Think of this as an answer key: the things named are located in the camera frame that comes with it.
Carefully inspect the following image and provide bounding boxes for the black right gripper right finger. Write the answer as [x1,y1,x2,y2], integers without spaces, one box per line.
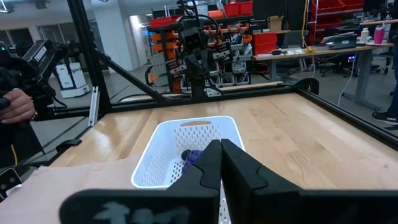
[221,138,398,224]

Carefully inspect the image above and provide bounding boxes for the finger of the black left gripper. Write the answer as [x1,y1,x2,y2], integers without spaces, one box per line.
[201,50,216,80]
[187,52,203,80]

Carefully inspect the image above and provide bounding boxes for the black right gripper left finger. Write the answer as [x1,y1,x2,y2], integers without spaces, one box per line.
[58,139,223,224]

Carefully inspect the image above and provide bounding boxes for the purple toy grape bunch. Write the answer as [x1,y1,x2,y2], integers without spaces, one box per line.
[182,149,205,175]

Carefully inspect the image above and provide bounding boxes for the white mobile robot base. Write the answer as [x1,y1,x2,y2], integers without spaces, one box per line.
[55,62,91,100]

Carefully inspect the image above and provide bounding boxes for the shelf rack with orange bins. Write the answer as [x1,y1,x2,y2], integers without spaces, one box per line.
[146,14,254,94]

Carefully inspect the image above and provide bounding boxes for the red storage bin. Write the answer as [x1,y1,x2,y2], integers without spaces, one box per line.
[238,1,254,16]
[223,2,239,17]

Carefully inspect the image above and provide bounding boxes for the red stacked storage bins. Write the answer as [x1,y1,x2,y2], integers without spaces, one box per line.
[252,32,278,55]

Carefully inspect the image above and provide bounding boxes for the white perforated plastic basket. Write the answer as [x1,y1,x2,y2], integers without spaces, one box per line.
[130,115,246,224]

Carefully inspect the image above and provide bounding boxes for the brown cardboard box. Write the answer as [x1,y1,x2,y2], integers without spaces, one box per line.
[267,15,285,32]

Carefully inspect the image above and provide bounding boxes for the black office chair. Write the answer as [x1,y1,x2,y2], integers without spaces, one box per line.
[281,29,310,74]

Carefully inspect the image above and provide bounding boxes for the long wooden desk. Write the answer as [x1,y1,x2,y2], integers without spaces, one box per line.
[251,42,396,110]

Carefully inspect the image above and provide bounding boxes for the shelf with red bins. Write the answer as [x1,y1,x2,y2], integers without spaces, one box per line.
[307,0,364,47]

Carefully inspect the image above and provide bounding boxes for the grey laptop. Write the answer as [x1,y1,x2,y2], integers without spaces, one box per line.
[332,32,358,50]

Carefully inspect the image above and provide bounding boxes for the pink cloth mat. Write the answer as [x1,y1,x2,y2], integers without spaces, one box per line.
[0,155,147,224]

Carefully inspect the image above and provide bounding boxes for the person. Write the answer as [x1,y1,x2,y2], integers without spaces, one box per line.
[371,34,398,126]
[0,121,44,169]

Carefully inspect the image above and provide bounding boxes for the pink bottle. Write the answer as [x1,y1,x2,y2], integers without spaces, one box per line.
[374,25,386,45]

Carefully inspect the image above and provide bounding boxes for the person's hand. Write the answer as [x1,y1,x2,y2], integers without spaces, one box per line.
[0,88,37,124]

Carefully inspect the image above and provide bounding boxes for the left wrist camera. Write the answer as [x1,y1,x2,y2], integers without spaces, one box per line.
[182,27,206,50]

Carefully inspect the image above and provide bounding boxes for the yellow cable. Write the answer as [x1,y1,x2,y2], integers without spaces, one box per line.
[300,0,315,54]

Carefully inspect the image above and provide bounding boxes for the black aluminium table frame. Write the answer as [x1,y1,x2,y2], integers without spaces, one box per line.
[30,0,398,166]

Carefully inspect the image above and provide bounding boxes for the white aluminium bracket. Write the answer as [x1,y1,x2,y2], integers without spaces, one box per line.
[88,86,100,128]

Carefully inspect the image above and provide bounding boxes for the black frame clamp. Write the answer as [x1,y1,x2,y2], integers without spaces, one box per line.
[55,139,83,153]

